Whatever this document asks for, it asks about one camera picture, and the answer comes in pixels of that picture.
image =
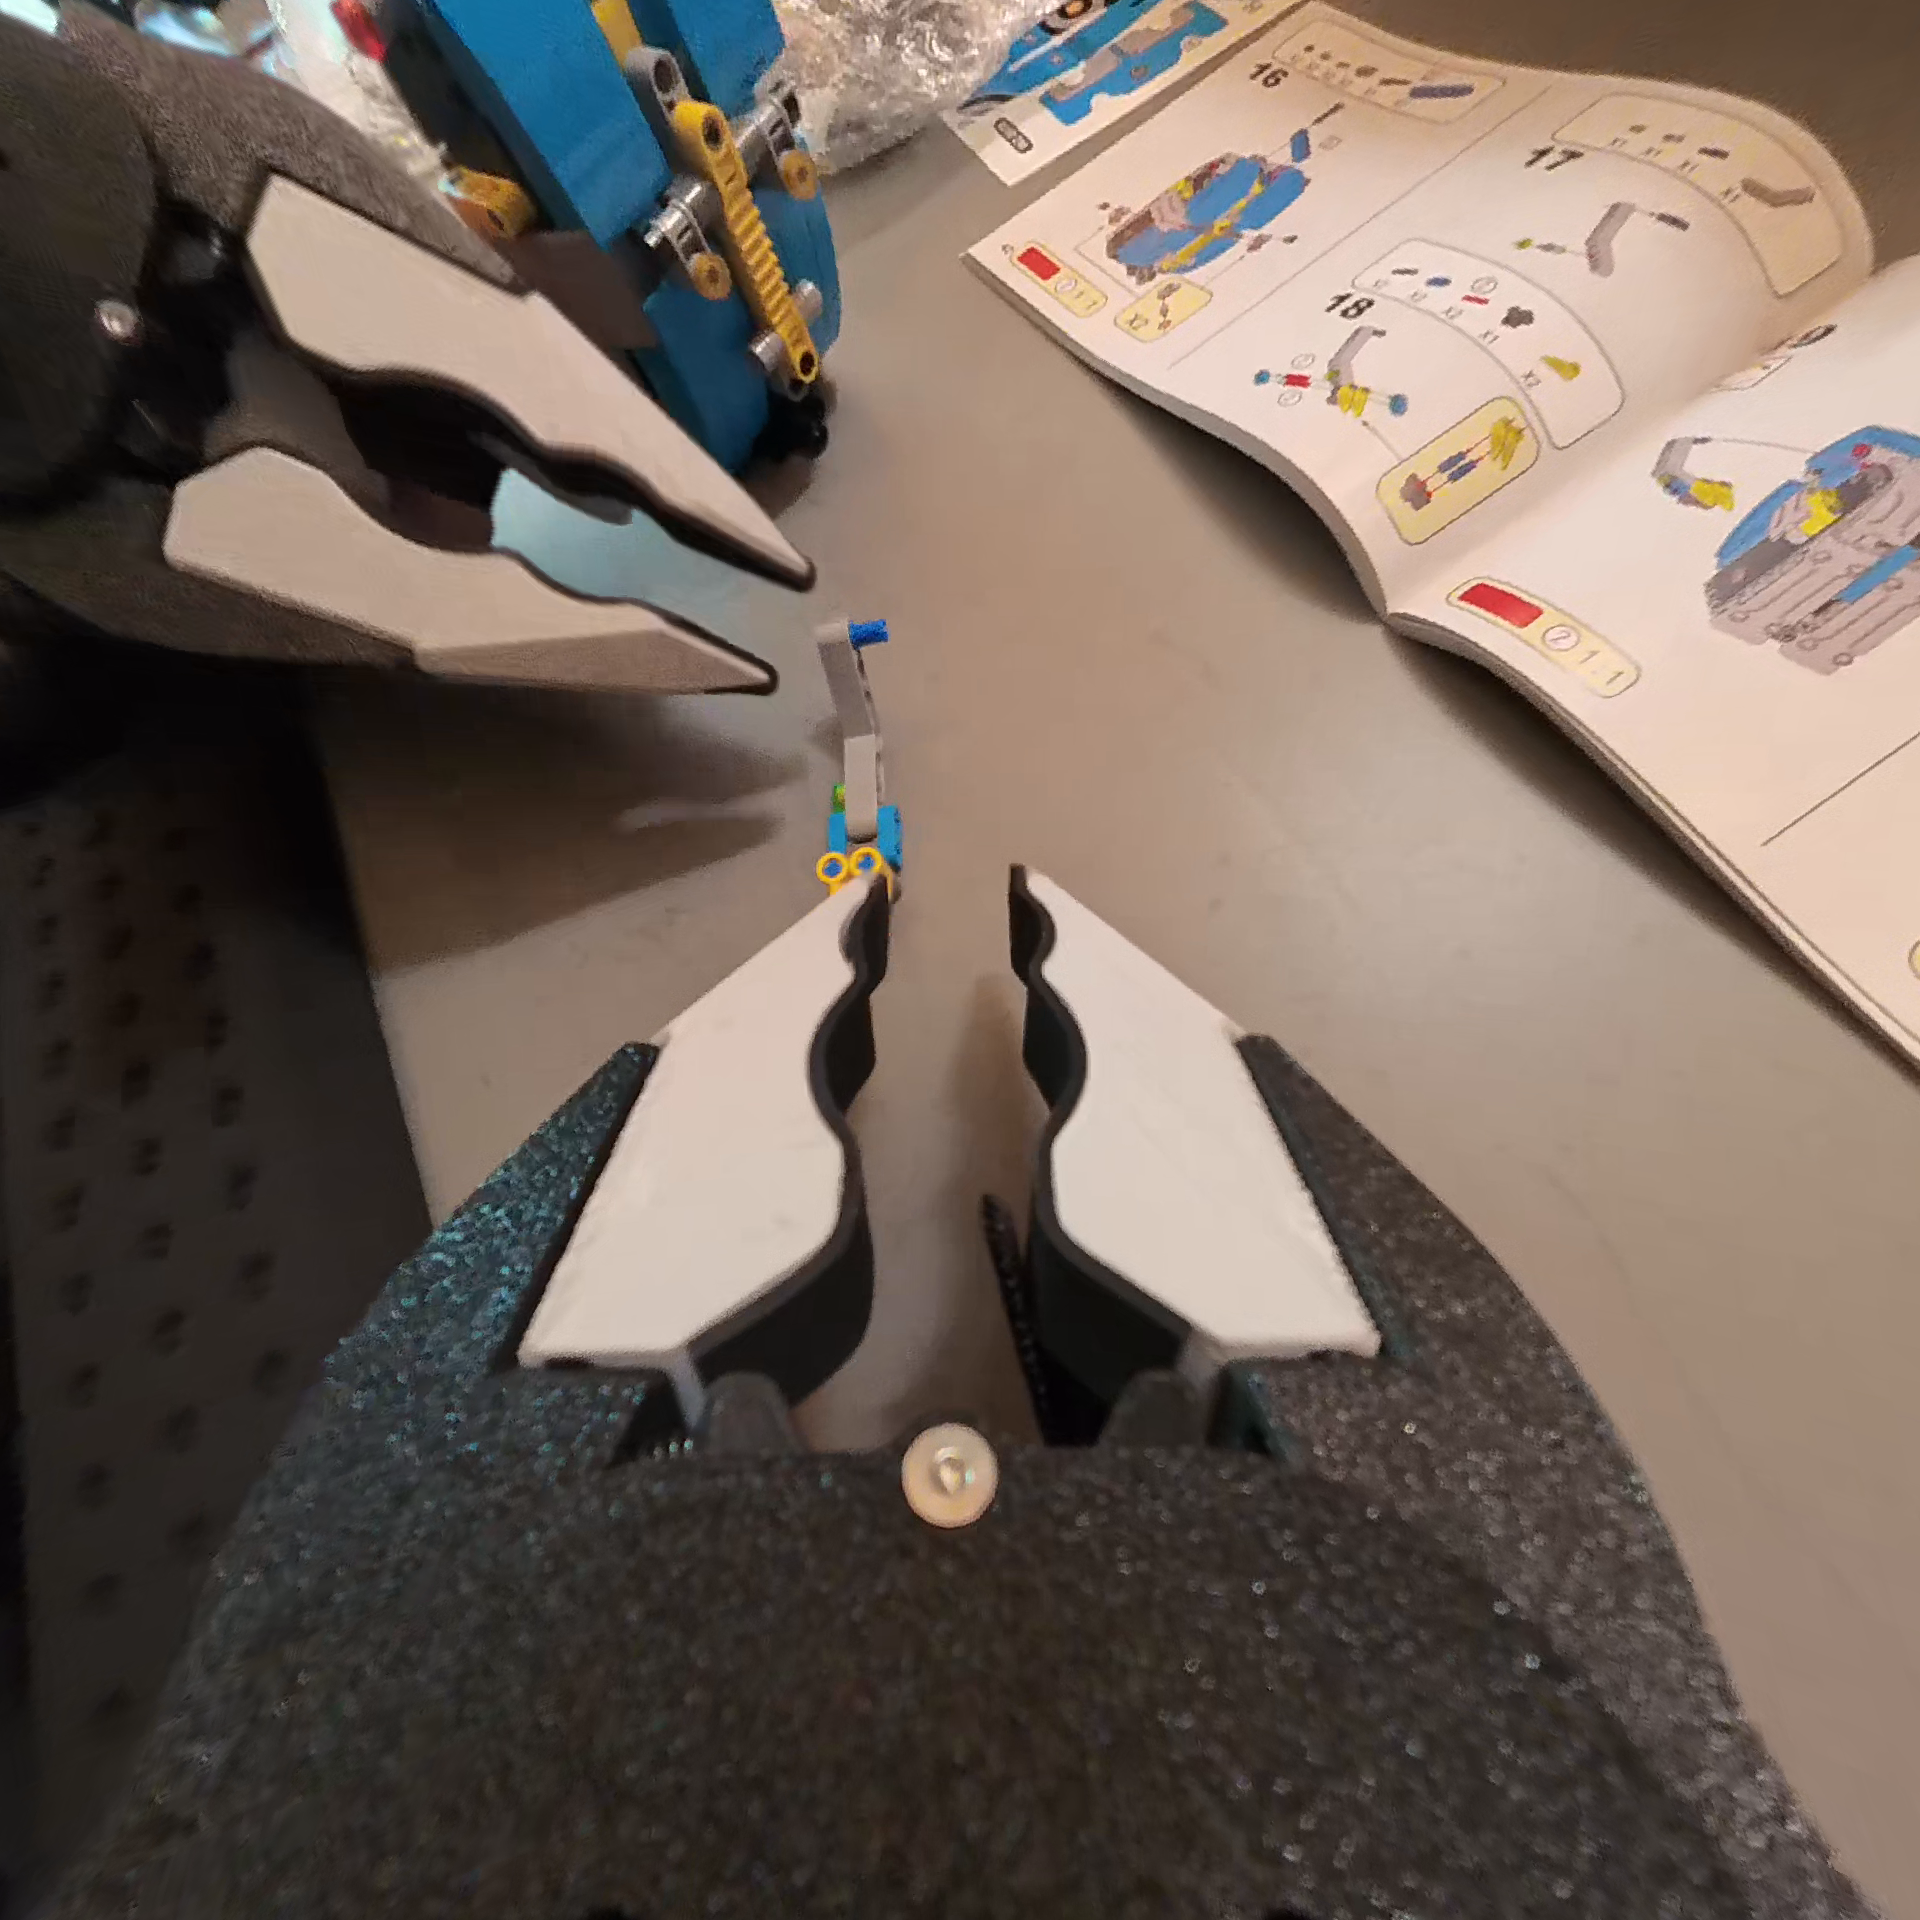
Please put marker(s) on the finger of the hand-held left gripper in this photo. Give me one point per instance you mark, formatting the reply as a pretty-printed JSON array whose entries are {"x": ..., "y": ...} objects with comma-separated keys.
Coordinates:
[
  {"x": 492, "y": 375},
  {"x": 374, "y": 585}
]

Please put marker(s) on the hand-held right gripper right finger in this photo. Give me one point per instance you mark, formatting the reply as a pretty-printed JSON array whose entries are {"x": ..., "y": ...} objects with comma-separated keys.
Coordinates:
[{"x": 1204, "y": 1203}]

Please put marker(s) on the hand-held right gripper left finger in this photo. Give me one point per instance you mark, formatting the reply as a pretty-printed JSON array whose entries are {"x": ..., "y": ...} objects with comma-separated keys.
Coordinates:
[{"x": 707, "y": 1203}]

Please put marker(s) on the blue toy brick robot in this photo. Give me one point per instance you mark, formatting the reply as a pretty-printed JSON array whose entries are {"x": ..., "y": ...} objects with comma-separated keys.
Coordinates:
[{"x": 599, "y": 155}]

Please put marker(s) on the yellow twin cone piece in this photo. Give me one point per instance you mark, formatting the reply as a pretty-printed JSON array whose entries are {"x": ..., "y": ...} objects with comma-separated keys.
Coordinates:
[{"x": 851, "y": 866}]

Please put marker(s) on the grey angled beam assembly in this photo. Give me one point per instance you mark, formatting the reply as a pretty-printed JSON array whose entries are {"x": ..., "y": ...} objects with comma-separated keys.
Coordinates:
[{"x": 860, "y": 709}]

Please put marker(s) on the grey desk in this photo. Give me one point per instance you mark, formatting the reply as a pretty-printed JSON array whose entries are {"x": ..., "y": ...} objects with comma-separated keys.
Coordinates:
[{"x": 1204, "y": 715}]

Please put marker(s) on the clear plastic bag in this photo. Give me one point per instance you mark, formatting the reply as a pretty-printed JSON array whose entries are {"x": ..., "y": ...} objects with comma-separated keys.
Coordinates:
[{"x": 870, "y": 79}]

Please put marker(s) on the black perforated pad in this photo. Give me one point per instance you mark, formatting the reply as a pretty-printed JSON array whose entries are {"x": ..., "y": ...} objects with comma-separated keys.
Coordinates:
[{"x": 181, "y": 1203}]

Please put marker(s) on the blue sticker sheet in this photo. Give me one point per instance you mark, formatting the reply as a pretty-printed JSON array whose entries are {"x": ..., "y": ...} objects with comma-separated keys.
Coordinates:
[{"x": 1115, "y": 79}]

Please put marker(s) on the white instruction booklet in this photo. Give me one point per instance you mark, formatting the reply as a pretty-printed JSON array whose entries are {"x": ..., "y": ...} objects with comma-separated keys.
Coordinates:
[{"x": 1499, "y": 375}]

